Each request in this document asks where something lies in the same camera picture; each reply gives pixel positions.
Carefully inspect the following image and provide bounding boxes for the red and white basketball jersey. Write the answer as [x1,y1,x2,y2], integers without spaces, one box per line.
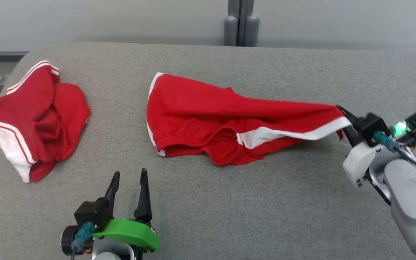
[0,60,91,183]

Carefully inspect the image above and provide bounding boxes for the red shorts with white stripe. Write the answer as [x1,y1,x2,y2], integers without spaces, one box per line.
[146,72,354,166]

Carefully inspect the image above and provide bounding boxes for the green and white left gripper body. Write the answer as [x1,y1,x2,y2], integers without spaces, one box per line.
[92,218,160,260]

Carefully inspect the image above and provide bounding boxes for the grey metal post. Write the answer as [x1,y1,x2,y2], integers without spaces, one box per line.
[224,0,260,47]

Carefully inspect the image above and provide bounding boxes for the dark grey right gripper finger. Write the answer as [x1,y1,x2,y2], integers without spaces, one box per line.
[341,126,364,147]
[336,105,359,127]

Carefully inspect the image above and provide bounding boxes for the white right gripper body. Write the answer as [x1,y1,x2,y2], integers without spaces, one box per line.
[343,142,398,189]

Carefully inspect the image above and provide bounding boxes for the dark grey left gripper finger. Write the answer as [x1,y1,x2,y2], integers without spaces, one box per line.
[134,168,153,223]
[103,171,121,218]

